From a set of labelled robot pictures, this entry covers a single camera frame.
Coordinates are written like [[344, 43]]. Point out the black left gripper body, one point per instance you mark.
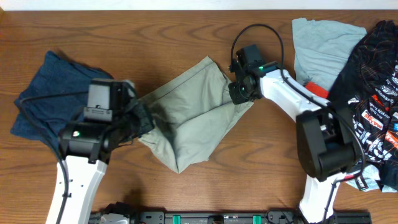
[[130, 124]]

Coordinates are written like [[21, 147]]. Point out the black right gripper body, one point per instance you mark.
[[240, 92]]

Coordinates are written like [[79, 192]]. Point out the khaki grey shorts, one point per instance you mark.
[[192, 114]]

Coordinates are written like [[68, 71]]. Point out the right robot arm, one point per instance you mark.
[[327, 147]]

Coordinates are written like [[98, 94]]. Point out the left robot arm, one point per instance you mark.
[[86, 148]]

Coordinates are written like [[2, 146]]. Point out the red orange cloth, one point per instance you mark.
[[316, 89]]

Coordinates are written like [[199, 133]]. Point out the folded navy blue garment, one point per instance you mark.
[[64, 85]]

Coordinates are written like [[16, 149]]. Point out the light blue shirt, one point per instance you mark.
[[322, 49]]

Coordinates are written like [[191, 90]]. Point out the black printed garment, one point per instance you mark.
[[368, 83]]

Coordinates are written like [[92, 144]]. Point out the white printed garment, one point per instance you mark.
[[370, 180]]

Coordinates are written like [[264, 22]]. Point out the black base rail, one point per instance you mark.
[[123, 213]]

